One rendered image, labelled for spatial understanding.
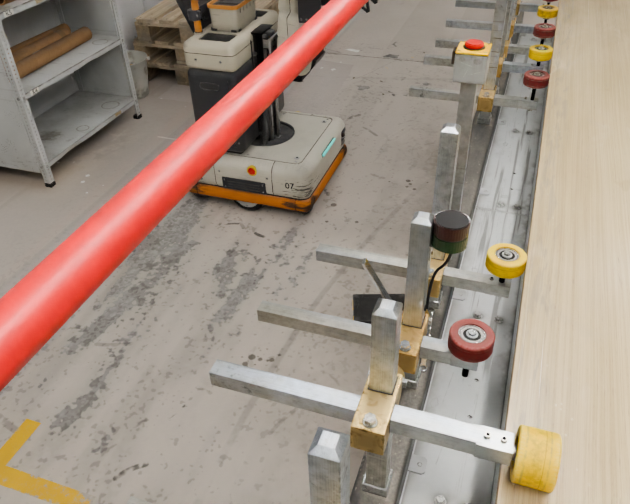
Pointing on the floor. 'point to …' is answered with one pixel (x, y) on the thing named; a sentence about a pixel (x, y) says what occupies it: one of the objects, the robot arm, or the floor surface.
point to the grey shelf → (48, 83)
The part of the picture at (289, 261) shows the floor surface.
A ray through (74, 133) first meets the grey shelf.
